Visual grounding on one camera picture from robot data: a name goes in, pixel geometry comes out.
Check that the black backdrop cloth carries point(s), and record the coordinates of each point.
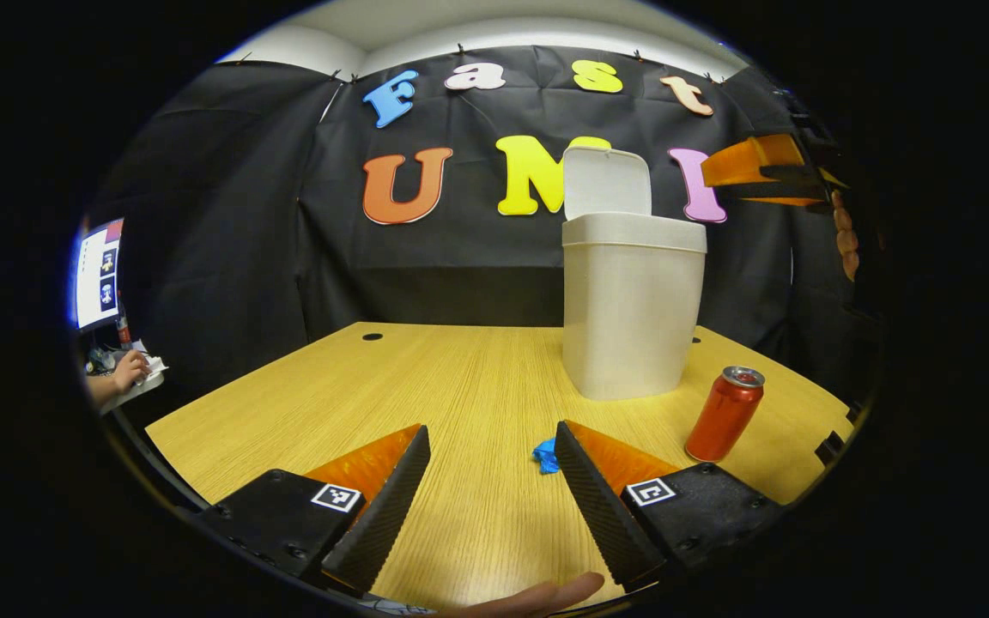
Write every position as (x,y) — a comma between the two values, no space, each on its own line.
(228,257)

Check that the blue paper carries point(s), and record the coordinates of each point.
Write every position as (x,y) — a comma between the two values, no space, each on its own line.
(546,457)

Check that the small red bottle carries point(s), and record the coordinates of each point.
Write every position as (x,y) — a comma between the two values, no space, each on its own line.
(124,333)

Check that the white paper sheet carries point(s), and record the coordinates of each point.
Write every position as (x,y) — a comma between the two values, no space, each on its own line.
(149,384)

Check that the wooden desktop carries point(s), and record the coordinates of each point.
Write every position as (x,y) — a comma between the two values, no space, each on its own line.
(460,386)

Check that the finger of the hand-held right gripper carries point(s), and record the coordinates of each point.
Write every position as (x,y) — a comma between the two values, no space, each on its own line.
(795,174)
(769,192)

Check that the computer monitor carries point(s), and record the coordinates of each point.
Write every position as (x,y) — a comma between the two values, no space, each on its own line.
(100,275)

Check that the red pop can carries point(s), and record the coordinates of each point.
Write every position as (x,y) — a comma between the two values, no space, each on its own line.
(722,421)

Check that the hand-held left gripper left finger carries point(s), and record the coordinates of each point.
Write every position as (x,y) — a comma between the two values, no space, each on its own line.
(383,524)

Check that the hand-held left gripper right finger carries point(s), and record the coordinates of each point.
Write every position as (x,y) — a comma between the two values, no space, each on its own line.
(602,515)

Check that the white desktop garbage bin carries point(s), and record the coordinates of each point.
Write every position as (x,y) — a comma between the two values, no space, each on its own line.
(632,318)

